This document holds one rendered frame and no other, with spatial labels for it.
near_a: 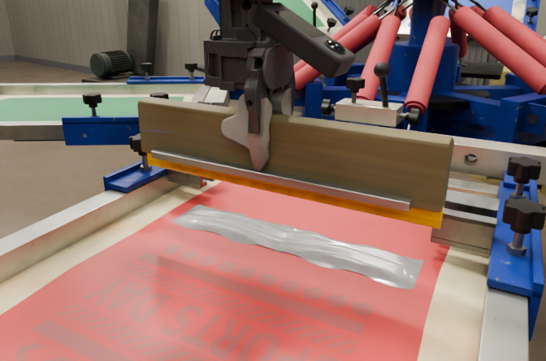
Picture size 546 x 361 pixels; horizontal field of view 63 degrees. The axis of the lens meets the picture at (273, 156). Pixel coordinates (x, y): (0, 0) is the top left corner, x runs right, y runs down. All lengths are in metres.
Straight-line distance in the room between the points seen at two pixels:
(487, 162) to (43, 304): 0.68
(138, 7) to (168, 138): 6.23
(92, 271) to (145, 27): 6.23
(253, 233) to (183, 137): 0.17
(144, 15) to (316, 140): 6.31
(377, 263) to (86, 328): 0.34
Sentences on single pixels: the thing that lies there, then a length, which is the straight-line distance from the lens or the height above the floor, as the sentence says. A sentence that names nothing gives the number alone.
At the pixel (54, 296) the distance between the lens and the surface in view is 0.58.
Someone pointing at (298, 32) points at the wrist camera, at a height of 1.24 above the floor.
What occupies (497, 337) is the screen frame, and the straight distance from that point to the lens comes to 0.47.
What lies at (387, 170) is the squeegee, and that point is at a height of 1.10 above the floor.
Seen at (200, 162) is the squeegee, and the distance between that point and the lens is 0.58.
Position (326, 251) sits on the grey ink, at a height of 0.96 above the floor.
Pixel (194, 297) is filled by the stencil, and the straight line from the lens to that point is 0.53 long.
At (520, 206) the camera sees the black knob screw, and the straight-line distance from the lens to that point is 0.56.
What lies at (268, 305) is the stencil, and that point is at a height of 0.96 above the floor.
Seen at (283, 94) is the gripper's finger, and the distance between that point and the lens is 0.54.
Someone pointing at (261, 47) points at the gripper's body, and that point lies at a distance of 0.49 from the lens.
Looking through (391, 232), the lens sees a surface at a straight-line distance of 0.68.
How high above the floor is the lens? 1.27
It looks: 19 degrees down
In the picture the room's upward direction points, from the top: straight up
